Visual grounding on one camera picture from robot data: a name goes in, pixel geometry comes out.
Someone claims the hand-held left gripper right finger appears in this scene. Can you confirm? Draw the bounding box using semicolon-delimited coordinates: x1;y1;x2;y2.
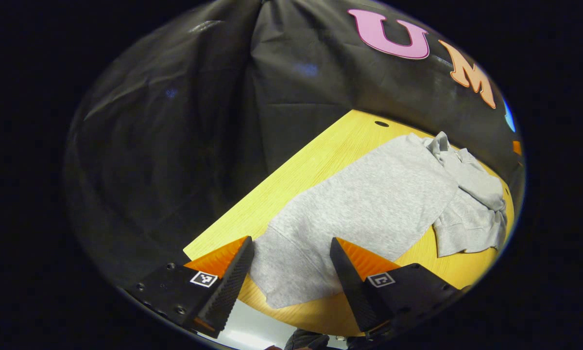
329;237;469;341

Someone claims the grey sweatshirt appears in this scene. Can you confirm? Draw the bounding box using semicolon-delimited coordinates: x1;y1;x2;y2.
249;131;508;309

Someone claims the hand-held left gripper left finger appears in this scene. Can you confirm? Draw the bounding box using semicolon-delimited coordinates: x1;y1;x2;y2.
124;236;256;339

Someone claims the black backdrop cloth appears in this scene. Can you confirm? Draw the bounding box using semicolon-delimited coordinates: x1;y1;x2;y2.
63;0;525;287

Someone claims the dark cloth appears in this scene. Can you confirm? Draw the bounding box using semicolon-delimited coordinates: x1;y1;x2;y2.
284;329;370;350

